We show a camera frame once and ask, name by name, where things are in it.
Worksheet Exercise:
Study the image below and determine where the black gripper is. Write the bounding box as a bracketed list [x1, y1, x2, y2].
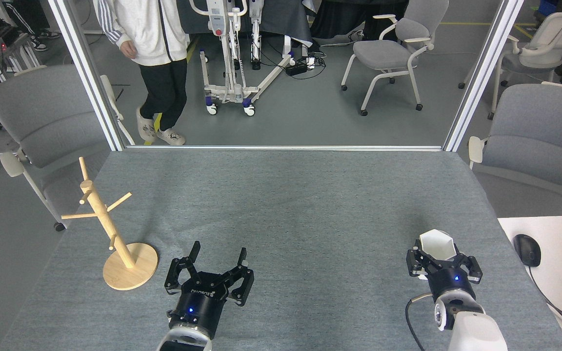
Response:
[164, 241, 255, 337]
[406, 239, 483, 303]

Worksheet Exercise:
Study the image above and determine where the white faceted cup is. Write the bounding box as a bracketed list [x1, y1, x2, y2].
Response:
[417, 229, 457, 281]

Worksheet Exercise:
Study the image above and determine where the wooden cup rack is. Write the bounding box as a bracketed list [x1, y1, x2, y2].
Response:
[61, 156, 159, 292]

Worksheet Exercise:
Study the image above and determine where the black computer mouse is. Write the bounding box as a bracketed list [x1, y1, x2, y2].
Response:
[513, 234, 542, 267]

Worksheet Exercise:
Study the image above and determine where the white desk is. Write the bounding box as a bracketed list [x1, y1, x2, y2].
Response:
[498, 215, 562, 351]

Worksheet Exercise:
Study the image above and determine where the grey chair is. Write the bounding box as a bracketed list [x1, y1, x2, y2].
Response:
[341, 0, 450, 117]
[467, 82, 562, 215]
[0, 64, 135, 232]

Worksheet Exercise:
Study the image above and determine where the white stand on wheels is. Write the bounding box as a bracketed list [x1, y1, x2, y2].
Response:
[189, 0, 297, 117]

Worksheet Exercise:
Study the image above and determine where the white mesh chair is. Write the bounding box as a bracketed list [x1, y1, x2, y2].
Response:
[458, 11, 562, 120]

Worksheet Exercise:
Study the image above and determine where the person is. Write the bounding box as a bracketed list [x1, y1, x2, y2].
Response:
[93, 0, 189, 146]
[5, 0, 61, 51]

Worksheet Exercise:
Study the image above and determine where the black table cloth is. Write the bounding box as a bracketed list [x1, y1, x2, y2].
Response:
[310, 0, 408, 40]
[179, 0, 314, 59]

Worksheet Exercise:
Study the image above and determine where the metal equipment cart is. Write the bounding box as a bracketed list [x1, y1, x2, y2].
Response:
[0, 24, 42, 83]

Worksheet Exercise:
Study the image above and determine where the black mouse cable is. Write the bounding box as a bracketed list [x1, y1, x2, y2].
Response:
[527, 266, 562, 342]

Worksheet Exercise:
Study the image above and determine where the silver table edge rail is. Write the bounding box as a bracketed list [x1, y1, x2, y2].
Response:
[125, 145, 443, 152]

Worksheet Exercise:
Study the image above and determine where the silver post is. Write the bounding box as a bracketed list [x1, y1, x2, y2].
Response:
[47, 0, 135, 152]
[443, 0, 525, 152]

